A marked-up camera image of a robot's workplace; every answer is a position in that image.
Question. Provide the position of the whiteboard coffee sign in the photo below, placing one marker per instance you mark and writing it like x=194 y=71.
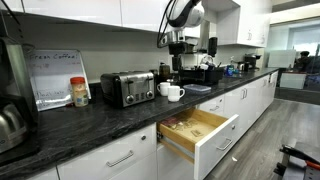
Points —
x=53 y=76

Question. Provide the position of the small white drawer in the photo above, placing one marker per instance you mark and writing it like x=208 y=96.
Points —
x=213 y=106

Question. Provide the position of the white drawer with lock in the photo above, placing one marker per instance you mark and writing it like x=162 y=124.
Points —
x=110 y=156

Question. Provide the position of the clear plastic lidded container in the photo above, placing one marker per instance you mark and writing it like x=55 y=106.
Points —
x=196 y=88

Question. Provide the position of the white ceramic cup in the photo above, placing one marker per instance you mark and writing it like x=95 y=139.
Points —
x=175 y=93

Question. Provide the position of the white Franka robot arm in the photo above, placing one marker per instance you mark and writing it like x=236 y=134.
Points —
x=186 y=13

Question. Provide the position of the clear glass pitcher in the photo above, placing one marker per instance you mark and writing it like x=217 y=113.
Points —
x=206 y=61

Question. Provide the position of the small black coffee maker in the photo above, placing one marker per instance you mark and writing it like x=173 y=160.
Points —
x=250 y=61

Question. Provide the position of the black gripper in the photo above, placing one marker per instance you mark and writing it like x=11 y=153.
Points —
x=176 y=49

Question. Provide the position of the white upper cabinets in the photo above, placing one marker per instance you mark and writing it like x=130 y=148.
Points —
x=83 y=10

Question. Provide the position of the blue bottle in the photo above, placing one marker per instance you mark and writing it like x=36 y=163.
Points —
x=230 y=70

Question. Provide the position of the white ceramic mug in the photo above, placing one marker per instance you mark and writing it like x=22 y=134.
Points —
x=162 y=89

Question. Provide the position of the jar with orange lid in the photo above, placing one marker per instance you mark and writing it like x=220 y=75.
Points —
x=79 y=93

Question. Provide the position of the brown sugar packet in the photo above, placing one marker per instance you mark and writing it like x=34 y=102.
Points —
x=196 y=133
x=185 y=124

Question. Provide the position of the tall brown canister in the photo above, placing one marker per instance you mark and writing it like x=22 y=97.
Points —
x=164 y=71

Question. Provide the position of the white background panel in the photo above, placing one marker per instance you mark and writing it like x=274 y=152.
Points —
x=281 y=58

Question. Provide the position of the white background desk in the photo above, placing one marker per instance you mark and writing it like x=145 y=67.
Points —
x=292 y=81

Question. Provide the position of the stainless steel carafe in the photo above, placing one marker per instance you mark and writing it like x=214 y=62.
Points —
x=10 y=126

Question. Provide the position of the stainless steel toaster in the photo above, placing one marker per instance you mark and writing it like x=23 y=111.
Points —
x=128 y=88

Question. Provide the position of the white drawer with wooden interior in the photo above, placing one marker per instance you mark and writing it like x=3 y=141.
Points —
x=213 y=146

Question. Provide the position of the black wall dispenser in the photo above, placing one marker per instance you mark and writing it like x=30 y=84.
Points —
x=212 y=46

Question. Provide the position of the black steel coffee machine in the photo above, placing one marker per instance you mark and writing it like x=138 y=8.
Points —
x=16 y=76

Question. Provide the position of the seated person in background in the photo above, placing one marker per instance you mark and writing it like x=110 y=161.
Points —
x=303 y=60

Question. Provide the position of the pink packet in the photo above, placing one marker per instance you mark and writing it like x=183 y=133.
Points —
x=169 y=122

